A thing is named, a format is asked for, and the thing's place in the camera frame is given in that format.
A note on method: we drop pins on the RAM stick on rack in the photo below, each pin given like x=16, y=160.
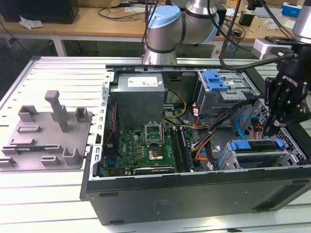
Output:
x=26, y=148

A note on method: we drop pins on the green motherboard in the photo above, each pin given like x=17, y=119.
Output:
x=131, y=150

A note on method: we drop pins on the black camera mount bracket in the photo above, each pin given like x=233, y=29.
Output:
x=281, y=40

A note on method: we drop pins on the installed RAM stick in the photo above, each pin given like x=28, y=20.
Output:
x=187, y=150

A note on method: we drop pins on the blue plastic drive latch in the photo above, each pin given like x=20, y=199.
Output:
x=213, y=81

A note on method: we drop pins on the black RAM slot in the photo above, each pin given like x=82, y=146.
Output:
x=176, y=150
x=181, y=151

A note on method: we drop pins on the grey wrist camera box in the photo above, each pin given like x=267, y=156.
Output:
x=263, y=48

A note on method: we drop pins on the small black box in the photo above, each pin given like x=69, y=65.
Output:
x=246, y=19

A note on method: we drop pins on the silver disk bay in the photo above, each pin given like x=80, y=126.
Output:
x=230, y=157

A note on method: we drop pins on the grey parts rack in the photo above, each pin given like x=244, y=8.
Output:
x=48, y=140

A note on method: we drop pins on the black open PC case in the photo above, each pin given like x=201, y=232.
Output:
x=194, y=194

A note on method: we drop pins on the silver power supply unit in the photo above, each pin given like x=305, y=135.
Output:
x=138, y=102

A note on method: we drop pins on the crumpled white paper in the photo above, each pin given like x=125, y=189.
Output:
x=30, y=23

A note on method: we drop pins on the black case fan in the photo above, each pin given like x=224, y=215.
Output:
x=111, y=123

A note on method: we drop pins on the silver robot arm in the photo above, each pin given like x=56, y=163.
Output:
x=165, y=31

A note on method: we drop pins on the wooden desk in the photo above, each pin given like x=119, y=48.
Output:
x=97, y=26

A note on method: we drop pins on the blue cardboard box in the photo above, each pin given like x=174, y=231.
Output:
x=291, y=10

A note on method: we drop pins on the gold chipset chip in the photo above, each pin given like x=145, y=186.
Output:
x=156, y=154

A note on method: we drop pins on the silver drive cage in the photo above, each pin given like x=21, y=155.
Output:
x=218, y=102

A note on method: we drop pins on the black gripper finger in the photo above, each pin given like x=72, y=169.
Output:
x=271, y=97
x=296, y=111

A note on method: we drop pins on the black box on desk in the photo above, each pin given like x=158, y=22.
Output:
x=43, y=11

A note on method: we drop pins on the hard disk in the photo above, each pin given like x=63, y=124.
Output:
x=262, y=145

